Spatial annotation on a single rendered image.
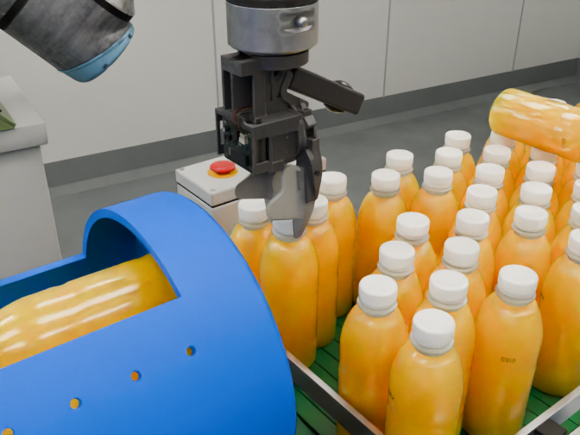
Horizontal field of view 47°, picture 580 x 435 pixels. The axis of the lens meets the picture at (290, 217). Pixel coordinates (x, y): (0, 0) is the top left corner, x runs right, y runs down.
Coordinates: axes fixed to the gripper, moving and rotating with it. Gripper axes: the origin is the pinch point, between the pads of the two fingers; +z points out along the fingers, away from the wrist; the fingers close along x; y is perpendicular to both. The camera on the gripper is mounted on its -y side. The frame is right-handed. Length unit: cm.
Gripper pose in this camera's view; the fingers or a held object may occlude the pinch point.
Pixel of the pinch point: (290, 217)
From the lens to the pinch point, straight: 76.4
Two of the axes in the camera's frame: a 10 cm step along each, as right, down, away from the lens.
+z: 0.0, 8.8, 4.8
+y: -8.0, 2.9, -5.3
